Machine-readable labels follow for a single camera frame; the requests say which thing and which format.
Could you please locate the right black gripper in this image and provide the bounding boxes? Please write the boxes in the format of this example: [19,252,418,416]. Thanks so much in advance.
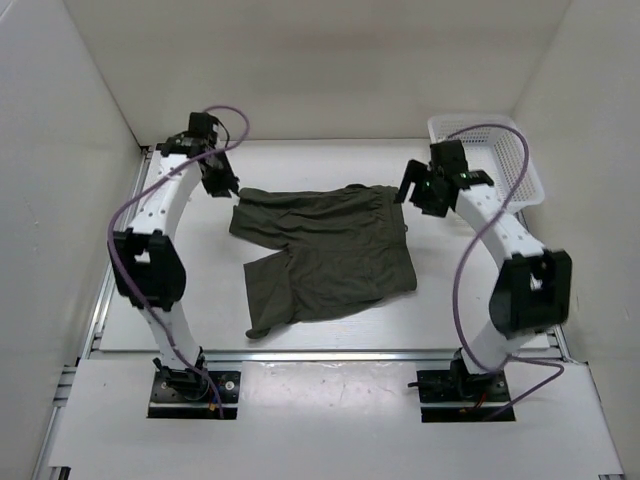
[394,160,449,219]

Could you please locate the olive green shorts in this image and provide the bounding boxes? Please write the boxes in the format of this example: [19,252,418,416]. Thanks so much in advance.
[229,184,417,340]

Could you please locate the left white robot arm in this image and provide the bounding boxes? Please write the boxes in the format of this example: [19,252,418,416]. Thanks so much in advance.
[108,112,239,400]

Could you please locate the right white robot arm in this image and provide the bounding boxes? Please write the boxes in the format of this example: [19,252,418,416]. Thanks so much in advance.
[396,140,573,400]

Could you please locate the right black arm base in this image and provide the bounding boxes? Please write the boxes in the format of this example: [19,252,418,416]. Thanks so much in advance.
[407,352,516,424]

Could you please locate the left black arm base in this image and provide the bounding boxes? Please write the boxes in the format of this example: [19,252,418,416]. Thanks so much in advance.
[147,370,241,421]

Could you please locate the aluminium frame rail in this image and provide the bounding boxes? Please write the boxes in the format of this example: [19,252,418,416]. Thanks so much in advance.
[205,349,455,363]

